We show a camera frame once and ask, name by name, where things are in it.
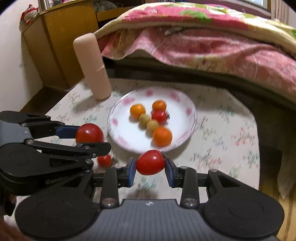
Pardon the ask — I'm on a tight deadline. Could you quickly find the large red tomato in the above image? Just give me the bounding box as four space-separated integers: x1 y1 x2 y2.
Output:
75 123 104 143

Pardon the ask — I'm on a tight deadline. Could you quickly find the red cherry tomato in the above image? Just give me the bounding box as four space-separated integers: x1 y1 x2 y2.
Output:
152 110 170 124
97 155 112 168

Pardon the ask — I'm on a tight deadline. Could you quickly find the small orange mandarin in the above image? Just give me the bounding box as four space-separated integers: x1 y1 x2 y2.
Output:
130 104 146 120
152 100 167 111

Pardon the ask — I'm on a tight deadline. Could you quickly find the brown longan fruit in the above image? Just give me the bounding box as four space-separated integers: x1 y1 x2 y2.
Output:
146 120 159 136
138 113 151 128

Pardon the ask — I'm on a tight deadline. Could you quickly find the white floral plate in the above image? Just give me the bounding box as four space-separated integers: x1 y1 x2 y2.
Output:
107 86 197 154

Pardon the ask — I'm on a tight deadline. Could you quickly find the floral tablecloth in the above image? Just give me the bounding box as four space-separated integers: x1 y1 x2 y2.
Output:
48 79 260 189

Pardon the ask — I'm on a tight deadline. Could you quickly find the wooden desk cabinet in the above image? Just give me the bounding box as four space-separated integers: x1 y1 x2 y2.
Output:
22 1 129 90

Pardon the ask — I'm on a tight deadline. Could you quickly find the pink ribbed cylinder bottle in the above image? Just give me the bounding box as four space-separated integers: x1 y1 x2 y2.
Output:
73 33 112 100

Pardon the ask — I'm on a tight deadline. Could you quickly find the red plush doll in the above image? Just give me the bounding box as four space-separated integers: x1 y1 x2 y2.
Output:
20 4 39 25

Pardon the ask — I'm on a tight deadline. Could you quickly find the steel thermos flask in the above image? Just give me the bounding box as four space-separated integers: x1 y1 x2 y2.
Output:
38 0 50 12

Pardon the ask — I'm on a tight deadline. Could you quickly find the pink floral quilt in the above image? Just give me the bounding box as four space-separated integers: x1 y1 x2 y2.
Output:
95 3 295 101

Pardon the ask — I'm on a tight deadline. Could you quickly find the dark bed frame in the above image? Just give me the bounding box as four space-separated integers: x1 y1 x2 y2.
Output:
103 57 295 186

